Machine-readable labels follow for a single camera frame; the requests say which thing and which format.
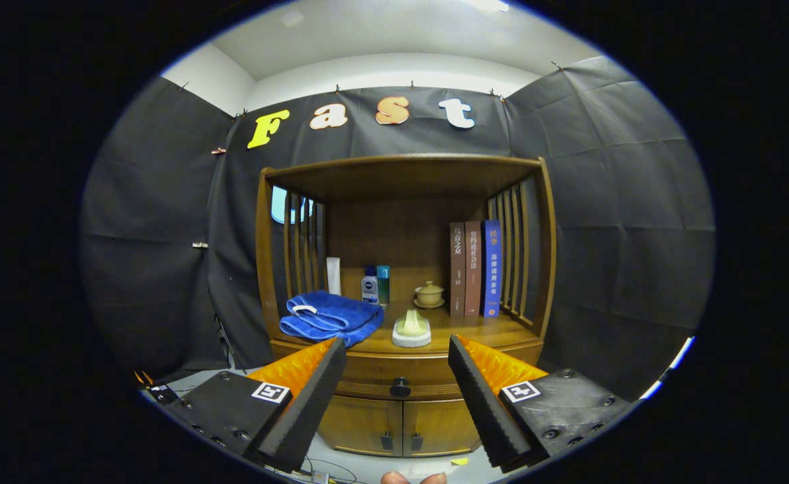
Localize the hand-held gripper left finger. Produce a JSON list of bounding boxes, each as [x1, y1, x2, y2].
[[166, 336, 348, 473]]

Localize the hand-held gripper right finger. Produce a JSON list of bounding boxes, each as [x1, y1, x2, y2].
[[447, 334, 637, 471]]

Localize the wooden cabinet door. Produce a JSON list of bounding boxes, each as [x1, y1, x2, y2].
[[317, 395, 403, 458], [403, 398, 483, 456]]

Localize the wooden countertop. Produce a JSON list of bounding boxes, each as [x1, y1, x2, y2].
[[270, 306, 543, 357]]

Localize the brown wooden cabinet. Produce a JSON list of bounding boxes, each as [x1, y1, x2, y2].
[[255, 153, 558, 459]]

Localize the folded blue towel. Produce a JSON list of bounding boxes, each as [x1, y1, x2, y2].
[[279, 290, 385, 348]]

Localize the beige lidded teacup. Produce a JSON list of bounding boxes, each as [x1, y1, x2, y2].
[[413, 281, 446, 310]]

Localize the blue book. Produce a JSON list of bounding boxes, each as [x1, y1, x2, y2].
[[483, 220, 503, 318]]

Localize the brown book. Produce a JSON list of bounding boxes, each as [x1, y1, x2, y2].
[[464, 221, 483, 317], [449, 223, 467, 318]]

